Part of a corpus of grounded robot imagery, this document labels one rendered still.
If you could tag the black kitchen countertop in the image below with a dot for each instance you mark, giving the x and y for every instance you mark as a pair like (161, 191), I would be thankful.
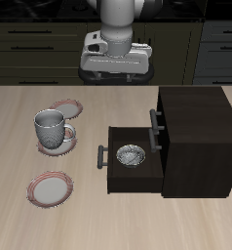
(40, 9)

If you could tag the dark olive kitchen cupboards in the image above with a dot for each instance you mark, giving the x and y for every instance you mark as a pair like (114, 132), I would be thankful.
(33, 65)

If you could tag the small fluted silver bowl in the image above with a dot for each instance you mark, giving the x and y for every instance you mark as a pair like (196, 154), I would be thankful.
(130, 156)

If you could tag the dark wooden drawer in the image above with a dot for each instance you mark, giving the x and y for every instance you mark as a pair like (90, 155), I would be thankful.
(134, 182)

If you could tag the white plate with red rim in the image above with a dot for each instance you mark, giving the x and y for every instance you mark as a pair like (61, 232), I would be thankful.
(69, 109)
(69, 143)
(49, 190)

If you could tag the flat black base plate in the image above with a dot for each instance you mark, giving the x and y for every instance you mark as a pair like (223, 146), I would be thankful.
(88, 78)

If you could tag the dark grey kitchen cupboards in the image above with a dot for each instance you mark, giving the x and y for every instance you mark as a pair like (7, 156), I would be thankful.
(218, 62)

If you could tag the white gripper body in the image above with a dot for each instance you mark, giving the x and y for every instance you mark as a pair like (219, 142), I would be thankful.
(121, 62)

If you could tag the dark wooden cabinet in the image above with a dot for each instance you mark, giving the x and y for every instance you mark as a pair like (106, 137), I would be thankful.
(199, 140)

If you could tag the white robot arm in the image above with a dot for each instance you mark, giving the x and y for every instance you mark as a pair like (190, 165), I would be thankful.
(116, 22)

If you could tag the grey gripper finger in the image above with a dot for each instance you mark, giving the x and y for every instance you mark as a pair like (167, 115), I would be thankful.
(97, 76)
(129, 77)

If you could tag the grey textured mug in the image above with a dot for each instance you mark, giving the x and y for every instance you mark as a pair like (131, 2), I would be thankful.
(49, 132)

